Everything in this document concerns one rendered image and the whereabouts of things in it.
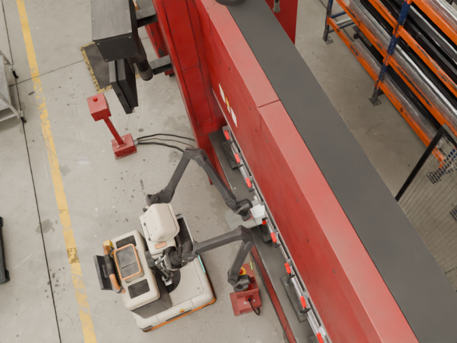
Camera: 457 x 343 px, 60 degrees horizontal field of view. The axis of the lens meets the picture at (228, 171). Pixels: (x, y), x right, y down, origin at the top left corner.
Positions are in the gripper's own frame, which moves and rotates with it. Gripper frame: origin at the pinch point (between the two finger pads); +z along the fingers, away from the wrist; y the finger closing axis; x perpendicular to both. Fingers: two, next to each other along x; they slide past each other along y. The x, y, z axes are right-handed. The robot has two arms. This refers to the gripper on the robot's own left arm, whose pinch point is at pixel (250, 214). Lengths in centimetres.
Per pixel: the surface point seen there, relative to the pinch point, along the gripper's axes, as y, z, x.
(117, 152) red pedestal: 155, 35, 129
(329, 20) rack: 216, 143, -123
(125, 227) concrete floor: 73, 38, 144
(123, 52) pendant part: 101, -91, 1
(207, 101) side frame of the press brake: 86, -23, -12
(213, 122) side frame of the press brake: 86, 2, 0
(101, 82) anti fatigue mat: 269, 43, 132
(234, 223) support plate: -1.7, -4.6, 11.5
